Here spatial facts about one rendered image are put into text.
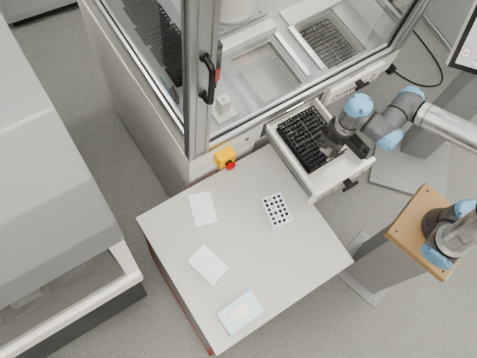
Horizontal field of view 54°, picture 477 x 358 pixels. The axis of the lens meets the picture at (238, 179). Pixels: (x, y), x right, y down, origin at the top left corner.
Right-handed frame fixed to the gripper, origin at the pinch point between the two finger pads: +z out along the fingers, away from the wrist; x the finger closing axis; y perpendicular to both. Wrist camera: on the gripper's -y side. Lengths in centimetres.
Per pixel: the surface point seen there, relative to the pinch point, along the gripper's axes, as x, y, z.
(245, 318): 63, -2, 17
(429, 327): 6, -93, 97
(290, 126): -6.6, 18.9, 8.4
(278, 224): 26.7, 4.2, 18.5
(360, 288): 8, -53, 96
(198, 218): 40, 31, 21
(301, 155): 2.2, 9.7, 8.3
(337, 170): -3.2, -5.3, 14.4
